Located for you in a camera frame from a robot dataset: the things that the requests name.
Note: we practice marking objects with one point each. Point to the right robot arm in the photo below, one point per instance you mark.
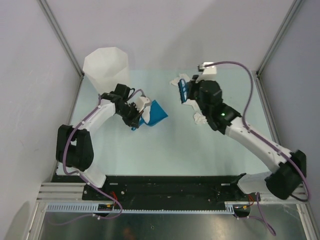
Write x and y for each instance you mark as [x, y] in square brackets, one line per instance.
[286, 169]

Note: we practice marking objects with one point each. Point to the left aluminium corner post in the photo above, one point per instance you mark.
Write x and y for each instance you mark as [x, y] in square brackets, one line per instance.
[55, 26]

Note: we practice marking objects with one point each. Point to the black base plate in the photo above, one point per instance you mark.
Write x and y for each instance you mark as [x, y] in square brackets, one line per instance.
[213, 188]

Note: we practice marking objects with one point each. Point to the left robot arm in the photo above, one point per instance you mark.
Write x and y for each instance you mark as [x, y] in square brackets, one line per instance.
[74, 146]

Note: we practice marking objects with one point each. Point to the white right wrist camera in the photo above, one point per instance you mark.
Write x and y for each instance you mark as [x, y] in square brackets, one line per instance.
[207, 72]

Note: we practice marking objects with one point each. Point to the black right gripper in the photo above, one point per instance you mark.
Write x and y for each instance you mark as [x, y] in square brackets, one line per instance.
[191, 86]

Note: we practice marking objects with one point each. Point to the grey slotted cable duct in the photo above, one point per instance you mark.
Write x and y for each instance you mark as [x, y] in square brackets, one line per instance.
[88, 208]

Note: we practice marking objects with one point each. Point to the right aluminium corner post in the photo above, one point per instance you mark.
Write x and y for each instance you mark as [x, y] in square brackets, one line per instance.
[280, 34]

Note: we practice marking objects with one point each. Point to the blue plastic dustpan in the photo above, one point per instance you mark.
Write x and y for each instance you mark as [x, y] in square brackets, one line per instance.
[157, 114]

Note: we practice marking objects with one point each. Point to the white translucent tall bin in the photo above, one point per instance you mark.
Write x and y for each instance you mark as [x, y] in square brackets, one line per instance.
[106, 67]

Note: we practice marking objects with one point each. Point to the aluminium corner post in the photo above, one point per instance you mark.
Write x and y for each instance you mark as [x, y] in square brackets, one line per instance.
[280, 34]
[55, 26]

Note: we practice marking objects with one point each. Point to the blue hand brush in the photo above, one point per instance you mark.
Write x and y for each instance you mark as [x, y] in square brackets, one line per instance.
[183, 87]

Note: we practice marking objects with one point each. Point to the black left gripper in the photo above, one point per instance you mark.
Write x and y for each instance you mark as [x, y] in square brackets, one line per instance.
[134, 121]

